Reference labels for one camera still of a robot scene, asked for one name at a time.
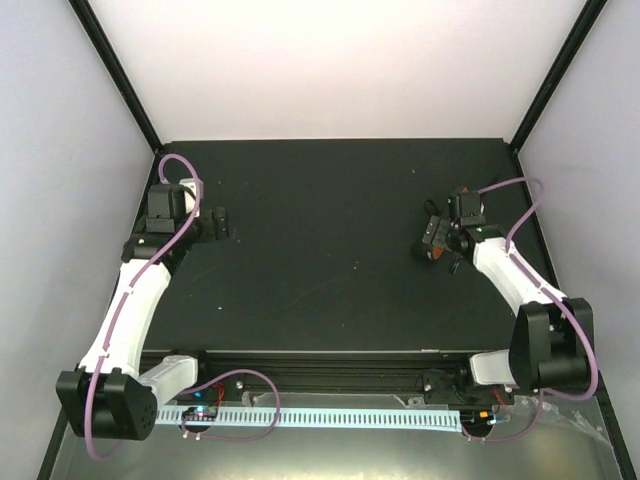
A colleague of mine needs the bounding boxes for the left black frame post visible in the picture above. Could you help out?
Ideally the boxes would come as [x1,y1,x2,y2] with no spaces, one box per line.
[68,0,163,154]

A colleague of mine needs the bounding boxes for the right black frame post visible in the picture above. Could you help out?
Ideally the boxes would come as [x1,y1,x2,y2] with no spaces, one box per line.
[509,0,608,155]

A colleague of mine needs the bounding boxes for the light blue slotted cable duct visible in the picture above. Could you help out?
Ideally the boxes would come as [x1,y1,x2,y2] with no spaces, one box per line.
[156,405,462,433]

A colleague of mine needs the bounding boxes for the black frame post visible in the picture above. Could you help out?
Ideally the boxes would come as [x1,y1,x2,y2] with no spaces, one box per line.
[509,0,608,155]
[68,0,163,154]

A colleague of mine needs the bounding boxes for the left controller circuit board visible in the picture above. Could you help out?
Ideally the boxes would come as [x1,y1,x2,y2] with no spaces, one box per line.
[181,405,218,422]

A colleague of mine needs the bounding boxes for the right controller circuit board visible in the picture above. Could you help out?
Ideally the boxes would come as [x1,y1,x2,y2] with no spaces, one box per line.
[460,410,512,427]

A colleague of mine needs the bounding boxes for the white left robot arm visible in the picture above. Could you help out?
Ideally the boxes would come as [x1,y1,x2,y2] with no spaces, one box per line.
[56,178,228,440]

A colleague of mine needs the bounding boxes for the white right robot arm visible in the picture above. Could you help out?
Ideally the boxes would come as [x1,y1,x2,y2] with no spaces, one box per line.
[416,187,599,403]

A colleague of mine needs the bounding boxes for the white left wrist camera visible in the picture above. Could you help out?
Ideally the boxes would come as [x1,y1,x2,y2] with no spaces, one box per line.
[178,178,204,213]

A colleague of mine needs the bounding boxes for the controller circuit board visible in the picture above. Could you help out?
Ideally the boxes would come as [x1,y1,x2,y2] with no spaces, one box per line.
[460,410,512,427]
[181,405,218,422]

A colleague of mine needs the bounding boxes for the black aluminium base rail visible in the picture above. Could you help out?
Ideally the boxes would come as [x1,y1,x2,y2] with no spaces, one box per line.
[140,350,518,405]

